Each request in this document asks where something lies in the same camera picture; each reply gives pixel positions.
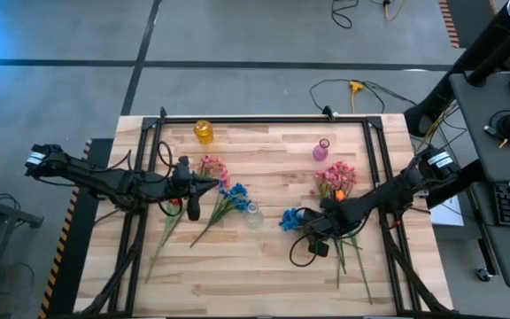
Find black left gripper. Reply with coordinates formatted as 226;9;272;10
170;154;220;222

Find black floor cable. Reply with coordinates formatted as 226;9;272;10
329;0;360;30
309;78;418;114

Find black floor mat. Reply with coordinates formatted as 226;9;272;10
444;0;499;49

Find black aluminium table frame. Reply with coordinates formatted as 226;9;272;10
77;107;460;319

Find yellow power plug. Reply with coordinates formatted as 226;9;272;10
348;80;365;114

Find white paper sheet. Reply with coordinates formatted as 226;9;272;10
429;194;465;228

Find blue artificial flower bunch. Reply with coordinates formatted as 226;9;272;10
280;206;305;233
189;183;252;249

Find black round pole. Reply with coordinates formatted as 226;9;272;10
466;26;510;88

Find black base with hazard stripes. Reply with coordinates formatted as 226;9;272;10
37;137;115;319

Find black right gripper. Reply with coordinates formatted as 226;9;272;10
301;198;349;258

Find grey metal cart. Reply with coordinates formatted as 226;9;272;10
0;176;46;319

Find yellow cable bundle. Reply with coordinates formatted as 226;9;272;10
416;101;460;154

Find yellow glass vase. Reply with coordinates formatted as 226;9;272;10
193;120;215;145

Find black tower fan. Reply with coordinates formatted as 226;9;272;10
403;0;510;138

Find clear glass vase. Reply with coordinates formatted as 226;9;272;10
243;201;265;230

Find yellow floor cable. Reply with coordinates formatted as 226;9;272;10
382;0;406;22

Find grey desk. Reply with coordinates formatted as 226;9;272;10
448;70;510;289

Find pink glass vase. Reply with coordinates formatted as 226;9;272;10
312;138;330;162

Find orange black hazard tape strip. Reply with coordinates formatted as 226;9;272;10
438;0;461;49

